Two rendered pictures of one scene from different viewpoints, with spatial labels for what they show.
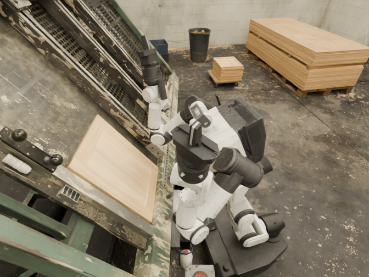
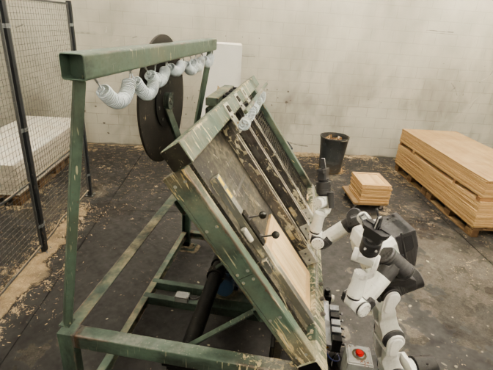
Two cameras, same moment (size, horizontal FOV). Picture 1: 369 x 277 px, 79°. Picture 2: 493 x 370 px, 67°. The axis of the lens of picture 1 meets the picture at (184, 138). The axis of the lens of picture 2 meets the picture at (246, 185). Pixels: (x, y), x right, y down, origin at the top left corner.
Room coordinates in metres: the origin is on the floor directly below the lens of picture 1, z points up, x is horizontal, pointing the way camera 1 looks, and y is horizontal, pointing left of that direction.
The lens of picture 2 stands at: (-1.05, 0.37, 2.34)
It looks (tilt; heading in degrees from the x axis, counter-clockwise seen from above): 23 degrees down; 7
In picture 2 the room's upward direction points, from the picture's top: 4 degrees clockwise
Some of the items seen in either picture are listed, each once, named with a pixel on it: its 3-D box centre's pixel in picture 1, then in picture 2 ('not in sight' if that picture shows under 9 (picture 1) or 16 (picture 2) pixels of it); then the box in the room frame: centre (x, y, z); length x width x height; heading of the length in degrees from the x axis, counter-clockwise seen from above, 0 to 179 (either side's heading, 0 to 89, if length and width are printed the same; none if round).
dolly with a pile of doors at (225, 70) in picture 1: (224, 71); (364, 189); (4.19, -0.77, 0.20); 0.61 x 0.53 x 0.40; 11
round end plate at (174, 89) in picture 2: not in sight; (166, 100); (1.28, 1.21, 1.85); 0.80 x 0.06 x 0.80; 0
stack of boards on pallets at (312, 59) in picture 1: (294, 51); (461, 175); (4.79, -2.29, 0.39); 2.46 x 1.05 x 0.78; 11
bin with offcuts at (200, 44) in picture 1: (199, 45); (331, 153); (5.42, -0.34, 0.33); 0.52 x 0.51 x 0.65; 11
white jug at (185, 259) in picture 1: (186, 257); not in sight; (0.78, -0.01, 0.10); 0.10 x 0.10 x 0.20
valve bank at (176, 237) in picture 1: (183, 214); (331, 324); (0.78, 0.01, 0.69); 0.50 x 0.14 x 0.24; 0
